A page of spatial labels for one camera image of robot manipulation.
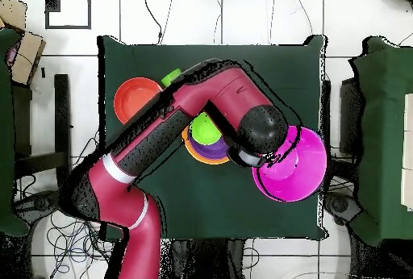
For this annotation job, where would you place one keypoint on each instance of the black chair frame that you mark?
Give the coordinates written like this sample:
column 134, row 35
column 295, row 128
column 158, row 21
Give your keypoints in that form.
column 61, row 124

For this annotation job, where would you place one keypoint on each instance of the large pink bowl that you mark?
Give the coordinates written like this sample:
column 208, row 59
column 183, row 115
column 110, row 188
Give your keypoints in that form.
column 300, row 169

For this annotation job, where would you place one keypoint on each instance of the wide red-orange bowl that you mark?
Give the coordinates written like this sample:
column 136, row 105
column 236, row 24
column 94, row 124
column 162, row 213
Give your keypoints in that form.
column 135, row 98

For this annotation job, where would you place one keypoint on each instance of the black stand base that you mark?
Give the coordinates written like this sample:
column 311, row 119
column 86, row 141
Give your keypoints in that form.
column 35, row 203
column 340, row 204

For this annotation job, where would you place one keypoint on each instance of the purple bowl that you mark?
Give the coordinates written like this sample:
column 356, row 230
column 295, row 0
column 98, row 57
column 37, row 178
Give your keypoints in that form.
column 209, row 151

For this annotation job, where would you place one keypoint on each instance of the green cup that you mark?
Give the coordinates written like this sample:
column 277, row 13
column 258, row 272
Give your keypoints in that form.
column 170, row 77

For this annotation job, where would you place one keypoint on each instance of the cardboard box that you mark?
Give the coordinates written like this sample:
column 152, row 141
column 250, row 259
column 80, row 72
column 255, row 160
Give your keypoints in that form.
column 27, row 58
column 11, row 11

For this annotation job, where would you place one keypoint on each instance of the white box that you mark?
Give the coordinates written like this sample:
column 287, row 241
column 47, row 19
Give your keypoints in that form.
column 408, row 150

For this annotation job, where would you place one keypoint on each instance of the green cloth covered table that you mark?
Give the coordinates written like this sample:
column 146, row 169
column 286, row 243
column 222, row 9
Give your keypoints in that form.
column 5, row 130
column 384, row 130

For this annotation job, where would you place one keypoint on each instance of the small green bowl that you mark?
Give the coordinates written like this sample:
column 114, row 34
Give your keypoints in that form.
column 203, row 130

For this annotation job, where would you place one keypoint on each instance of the dark green tablecloth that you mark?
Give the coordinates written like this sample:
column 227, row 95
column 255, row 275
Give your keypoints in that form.
column 242, row 211

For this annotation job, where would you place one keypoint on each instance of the large orange bowl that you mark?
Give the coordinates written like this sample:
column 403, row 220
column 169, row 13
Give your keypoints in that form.
column 200, row 159

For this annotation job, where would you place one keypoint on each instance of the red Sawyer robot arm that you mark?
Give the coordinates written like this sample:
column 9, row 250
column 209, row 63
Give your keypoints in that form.
column 226, row 92

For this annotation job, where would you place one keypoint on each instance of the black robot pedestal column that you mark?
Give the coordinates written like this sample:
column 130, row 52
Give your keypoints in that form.
column 206, row 259

